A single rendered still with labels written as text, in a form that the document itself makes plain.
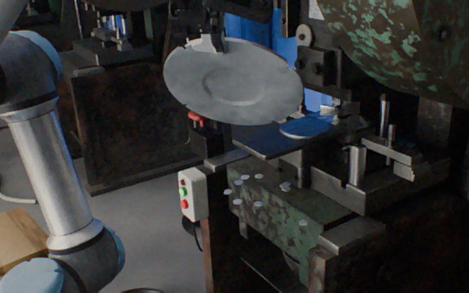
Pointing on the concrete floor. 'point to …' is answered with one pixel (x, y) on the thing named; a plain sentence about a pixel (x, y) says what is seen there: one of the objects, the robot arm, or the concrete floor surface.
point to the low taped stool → (5, 246)
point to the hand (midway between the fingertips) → (225, 47)
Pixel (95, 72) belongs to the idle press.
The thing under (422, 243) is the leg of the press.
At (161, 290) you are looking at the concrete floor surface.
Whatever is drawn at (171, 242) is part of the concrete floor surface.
